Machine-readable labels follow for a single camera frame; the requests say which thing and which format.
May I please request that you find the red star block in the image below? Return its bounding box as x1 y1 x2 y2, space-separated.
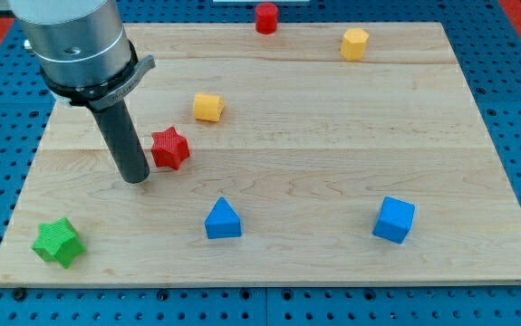
150 127 190 170

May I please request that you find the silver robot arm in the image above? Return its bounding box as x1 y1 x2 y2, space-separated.
9 0 131 88

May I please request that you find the yellow heart block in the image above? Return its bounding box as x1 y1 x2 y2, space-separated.
192 93 225 122

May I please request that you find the green star block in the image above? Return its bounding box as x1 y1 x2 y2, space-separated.
31 216 86 269

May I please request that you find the wooden board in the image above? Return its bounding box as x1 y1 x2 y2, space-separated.
0 23 521 289

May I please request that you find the blue triangle block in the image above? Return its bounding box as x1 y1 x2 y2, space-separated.
204 197 242 239

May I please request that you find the blue cube block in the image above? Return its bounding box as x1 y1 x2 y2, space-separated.
372 197 416 244

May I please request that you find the red cylinder block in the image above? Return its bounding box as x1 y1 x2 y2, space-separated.
255 2 278 34

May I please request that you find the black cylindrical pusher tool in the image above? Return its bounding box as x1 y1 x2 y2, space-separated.
92 101 150 184

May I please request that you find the yellow hexagon block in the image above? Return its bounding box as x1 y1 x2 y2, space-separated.
340 28 370 62

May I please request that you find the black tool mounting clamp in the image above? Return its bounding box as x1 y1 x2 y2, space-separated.
40 42 156 111

